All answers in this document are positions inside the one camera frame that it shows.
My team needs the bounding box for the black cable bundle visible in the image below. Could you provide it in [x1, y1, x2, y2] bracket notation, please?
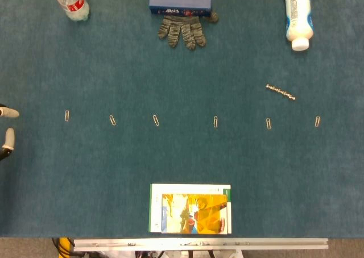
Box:
[52, 237, 75, 258]

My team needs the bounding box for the grey knit work glove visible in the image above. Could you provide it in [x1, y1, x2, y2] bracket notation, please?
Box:
[158, 0, 220, 51]

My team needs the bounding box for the aluminium profile rail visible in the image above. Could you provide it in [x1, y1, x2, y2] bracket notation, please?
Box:
[73, 238, 329, 252]

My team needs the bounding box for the yellow cover book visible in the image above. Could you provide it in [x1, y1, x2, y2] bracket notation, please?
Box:
[161, 193, 229, 235]

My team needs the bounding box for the yellow post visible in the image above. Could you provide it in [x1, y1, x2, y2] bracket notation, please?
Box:
[59, 237, 72, 258]

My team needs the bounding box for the white lotion bottle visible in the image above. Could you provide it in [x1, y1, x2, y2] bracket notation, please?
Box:
[283, 0, 315, 52]

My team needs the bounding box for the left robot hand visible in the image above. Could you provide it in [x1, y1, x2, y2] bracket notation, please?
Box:
[0, 103, 20, 161]

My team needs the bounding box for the metal bolt tool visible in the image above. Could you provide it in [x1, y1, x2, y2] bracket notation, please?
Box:
[266, 84, 296, 101]

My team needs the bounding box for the white green book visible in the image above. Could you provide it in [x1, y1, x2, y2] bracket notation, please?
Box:
[148, 183, 233, 235]

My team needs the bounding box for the clear bottle red label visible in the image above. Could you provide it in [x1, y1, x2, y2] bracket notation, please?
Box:
[55, 0, 90, 22]

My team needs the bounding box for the blue rectangular box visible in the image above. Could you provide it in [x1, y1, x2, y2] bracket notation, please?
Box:
[148, 0, 213, 17]

